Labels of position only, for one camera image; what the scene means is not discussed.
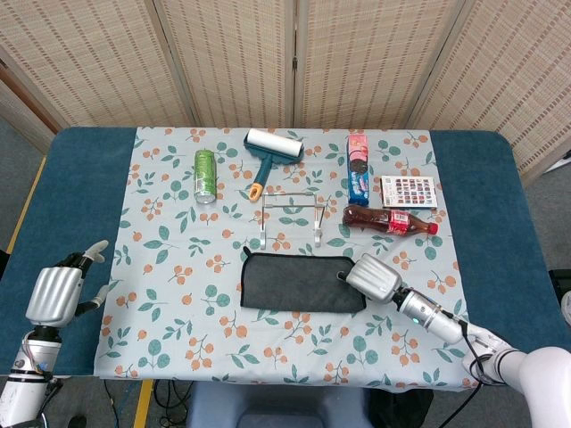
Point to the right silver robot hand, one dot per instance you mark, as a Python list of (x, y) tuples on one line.
[(374, 278)]

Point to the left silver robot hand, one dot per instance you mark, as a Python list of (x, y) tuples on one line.
[(53, 294)]

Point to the blue microfibre cloth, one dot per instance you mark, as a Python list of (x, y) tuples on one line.
[(294, 281)]

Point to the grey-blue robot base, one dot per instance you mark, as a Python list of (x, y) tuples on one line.
[(267, 401)]

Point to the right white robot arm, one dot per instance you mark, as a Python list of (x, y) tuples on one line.
[(446, 318)]

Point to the floral tablecloth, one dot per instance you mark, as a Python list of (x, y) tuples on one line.
[(178, 232)]

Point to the cola bottle with red label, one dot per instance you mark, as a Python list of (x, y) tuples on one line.
[(374, 220)]

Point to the flat box with printed squares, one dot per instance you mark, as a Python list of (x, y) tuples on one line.
[(410, 191)]

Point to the blue pink cookie box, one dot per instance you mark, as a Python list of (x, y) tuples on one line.
[(358, 178)]

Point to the teal table cover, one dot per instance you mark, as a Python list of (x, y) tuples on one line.
[(67, 187)]

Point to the black bag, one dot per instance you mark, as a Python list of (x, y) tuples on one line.
[(401, 408)]

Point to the teal lint roller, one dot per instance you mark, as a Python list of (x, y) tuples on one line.
[(274, 145)]

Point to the black floor object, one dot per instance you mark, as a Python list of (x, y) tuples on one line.
[(560, 283)]

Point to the green drink can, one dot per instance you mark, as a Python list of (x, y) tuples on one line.
[(205, 176)]

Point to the white shoe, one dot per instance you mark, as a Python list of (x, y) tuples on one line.
[(567, 310)]

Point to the woven folding screen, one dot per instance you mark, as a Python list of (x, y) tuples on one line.
[(232, 58)]

